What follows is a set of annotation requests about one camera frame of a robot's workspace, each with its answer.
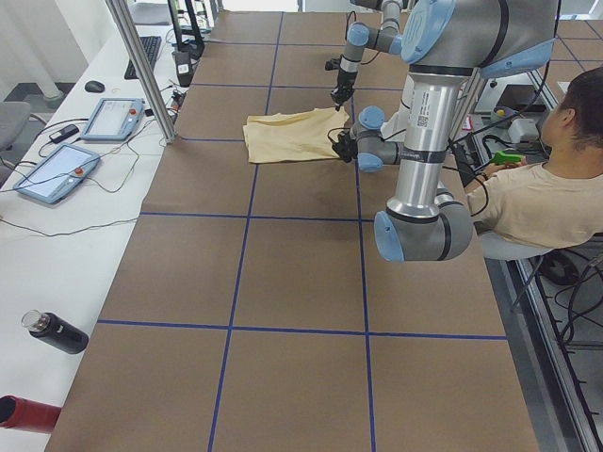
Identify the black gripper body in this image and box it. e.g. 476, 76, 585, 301
335, 71, 356, 92
334, 132, 358, 161

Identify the beige long-sleeve printed shirt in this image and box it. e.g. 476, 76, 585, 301
243, 107, 350, 164

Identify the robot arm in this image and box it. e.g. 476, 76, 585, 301
331, 1, 561, 262
325, 0, 408, 110

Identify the green handheld device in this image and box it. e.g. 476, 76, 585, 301
489, 151, 523, 166

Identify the person in beige shirt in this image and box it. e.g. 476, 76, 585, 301
464, 68, 602, 249

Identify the black keyboard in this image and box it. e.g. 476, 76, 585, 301
123, 35, 162, 80

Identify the far teach pendant tablet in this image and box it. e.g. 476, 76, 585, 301
80, 98, 144, 142

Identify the teach pendant tablet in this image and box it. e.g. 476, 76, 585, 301
13, 144, 101, 205
80, 98, 144, 142

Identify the black computer mouse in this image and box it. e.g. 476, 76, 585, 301
84, 80, 106, 93

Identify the near teach pendant tablet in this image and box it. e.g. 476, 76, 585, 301
13, 144, 101, 205

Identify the black water bottle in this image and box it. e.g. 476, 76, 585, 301
21, 310, 89, 354

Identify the red cylinder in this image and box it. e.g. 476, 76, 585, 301
1, 395, 61, 433

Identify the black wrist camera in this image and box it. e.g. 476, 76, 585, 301
324, 57, 341, 71

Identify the aluminium frame post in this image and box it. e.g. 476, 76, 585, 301
105, 0, 176, 144

